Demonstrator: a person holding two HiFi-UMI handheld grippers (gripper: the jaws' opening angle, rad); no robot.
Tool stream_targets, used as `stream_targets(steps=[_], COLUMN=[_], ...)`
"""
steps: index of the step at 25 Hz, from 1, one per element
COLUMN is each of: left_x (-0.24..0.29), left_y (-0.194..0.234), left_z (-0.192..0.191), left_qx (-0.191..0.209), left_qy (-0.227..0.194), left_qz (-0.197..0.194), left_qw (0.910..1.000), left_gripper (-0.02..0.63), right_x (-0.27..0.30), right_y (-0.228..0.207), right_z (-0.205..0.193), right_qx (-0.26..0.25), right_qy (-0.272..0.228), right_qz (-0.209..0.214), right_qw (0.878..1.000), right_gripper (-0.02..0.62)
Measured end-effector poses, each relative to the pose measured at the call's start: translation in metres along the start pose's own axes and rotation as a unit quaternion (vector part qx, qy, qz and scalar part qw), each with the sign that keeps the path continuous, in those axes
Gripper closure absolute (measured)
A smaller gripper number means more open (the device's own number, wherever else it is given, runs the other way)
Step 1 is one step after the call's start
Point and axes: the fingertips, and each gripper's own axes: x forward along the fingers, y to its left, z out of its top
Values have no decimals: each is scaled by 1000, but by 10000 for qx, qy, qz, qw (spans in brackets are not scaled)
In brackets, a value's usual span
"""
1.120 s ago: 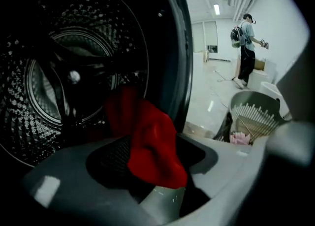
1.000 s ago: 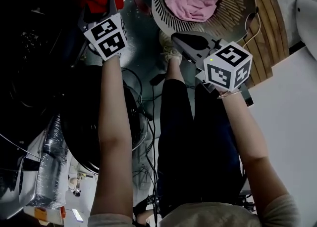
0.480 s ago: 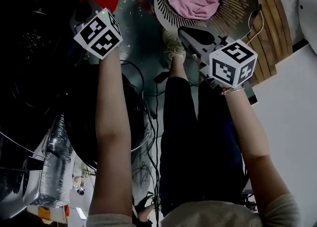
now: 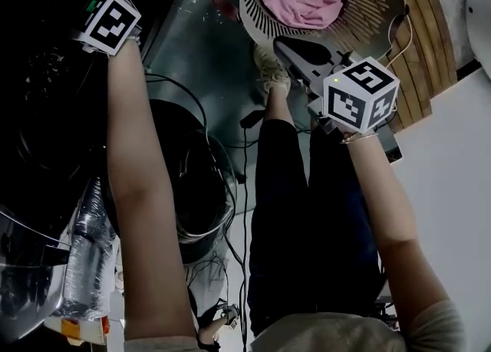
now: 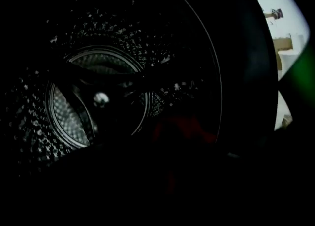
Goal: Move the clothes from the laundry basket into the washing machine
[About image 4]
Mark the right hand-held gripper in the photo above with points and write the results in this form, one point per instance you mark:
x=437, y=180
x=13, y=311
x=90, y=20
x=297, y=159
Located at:
x=345, y=105

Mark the person's right forearm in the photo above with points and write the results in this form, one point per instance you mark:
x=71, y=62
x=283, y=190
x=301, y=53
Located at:
x=383, y=197

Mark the black power adapter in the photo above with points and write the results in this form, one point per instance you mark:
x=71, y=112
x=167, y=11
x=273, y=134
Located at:
x=252, y=118

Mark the curved wooden platform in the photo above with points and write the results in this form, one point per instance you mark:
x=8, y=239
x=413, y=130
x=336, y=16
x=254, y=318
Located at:
x=422, y=55

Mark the orange and white box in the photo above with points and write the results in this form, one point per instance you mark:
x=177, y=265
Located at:
x=76, y=331

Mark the person's left beige shoe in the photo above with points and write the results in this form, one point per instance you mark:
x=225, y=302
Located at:
x=272, y=70

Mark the round slatted laundry basket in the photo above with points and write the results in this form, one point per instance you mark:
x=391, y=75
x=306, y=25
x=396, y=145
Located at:
x=379, y=5

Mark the white plastic device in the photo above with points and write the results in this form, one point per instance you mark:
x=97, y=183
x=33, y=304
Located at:
x=479, y=28

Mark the person's left leg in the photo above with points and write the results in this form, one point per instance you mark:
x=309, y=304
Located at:
x=280, y=208

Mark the person's left forearm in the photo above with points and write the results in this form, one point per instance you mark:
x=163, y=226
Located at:
x=142, y=189

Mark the thin metal bangle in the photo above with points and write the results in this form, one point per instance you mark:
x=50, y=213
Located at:
x=358, y=139

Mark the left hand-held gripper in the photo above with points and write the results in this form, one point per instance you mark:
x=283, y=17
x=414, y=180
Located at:
x=111, y=22

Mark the person's leg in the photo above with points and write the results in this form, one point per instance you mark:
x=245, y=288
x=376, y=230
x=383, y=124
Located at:
x=280, y=208
x=341, y=208

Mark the person's beige shirt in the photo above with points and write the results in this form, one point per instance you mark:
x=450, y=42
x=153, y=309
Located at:
x=326, y=335

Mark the dark grey washing machine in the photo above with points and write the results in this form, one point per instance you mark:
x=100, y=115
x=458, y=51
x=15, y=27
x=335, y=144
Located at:
x=46, y=112

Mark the person's right leg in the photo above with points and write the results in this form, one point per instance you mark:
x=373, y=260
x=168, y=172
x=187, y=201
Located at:
x=341, y=208

